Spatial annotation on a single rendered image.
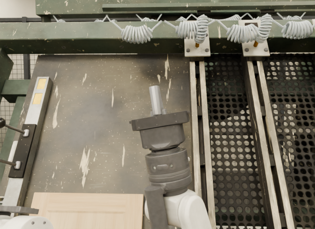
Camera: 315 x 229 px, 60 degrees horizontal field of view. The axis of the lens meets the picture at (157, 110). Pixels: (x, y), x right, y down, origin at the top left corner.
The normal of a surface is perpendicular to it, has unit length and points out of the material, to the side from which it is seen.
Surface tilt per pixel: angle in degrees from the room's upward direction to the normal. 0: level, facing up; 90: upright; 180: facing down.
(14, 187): 58
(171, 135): 88
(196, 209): 79
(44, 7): 90
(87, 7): 90
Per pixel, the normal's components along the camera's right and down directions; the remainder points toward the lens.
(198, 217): 0.70, -0.14
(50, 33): -0.04, -0.47
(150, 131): -0.26, 0.03
